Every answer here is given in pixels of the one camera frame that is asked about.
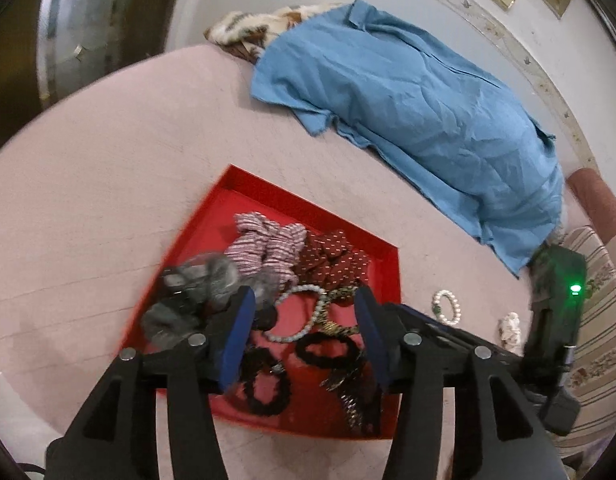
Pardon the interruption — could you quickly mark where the blue shirt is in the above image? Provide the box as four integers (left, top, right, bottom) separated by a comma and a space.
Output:
251, 0, 566, 277

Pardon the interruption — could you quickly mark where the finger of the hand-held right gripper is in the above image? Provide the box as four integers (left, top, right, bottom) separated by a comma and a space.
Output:
387, 303, 528, 387

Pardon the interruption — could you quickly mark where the white dotted scrunchie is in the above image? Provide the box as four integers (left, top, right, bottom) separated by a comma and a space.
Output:
498, 312, 523, 353

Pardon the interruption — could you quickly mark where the red plaid scrunchie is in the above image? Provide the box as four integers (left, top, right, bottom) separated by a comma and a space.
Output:
224, 212, 309, 291

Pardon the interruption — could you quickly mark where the dark red dotted scrunchie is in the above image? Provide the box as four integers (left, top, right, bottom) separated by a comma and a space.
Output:
293, 230, 371, 293

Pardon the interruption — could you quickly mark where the glossy wardrobe door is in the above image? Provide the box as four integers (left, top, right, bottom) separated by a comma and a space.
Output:
35, 0, 191, 111

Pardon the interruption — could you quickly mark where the striped floral pillow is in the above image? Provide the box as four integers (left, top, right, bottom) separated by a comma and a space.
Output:
553, 225, 616, 466

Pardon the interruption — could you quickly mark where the leopard print hair clip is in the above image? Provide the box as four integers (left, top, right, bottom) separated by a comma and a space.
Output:
315, 287, 363, 338

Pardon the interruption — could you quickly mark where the black hair tie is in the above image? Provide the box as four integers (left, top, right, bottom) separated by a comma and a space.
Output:
294, 332, 369, 368
238, 347, 293, 417

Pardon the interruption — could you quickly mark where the red tray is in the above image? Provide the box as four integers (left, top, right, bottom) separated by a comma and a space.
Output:
118, 164, 401, 441

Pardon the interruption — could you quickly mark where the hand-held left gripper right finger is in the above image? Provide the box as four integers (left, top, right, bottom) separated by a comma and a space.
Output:
354, 287, 569, 480

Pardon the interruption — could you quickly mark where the white pearl bracelet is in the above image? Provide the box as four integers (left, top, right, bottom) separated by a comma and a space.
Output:
432, 289, 461, 326

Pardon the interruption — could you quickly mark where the brown white patterned blanket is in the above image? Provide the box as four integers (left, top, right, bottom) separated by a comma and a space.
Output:
204, 3, 346, 65

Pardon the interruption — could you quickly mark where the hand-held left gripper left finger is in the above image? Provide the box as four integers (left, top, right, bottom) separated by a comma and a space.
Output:
45, 286, 259, 480

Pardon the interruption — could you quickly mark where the grey sheer scrunchie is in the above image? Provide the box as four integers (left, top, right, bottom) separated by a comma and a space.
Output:
140, 255, 279, 348

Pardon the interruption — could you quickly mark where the pale bead bracelet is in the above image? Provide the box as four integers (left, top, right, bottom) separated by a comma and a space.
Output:
264, 285, 329, 344

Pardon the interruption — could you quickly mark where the brownish pink bolster pillow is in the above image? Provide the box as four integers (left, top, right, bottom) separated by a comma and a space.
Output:
565, 167, 616, 246

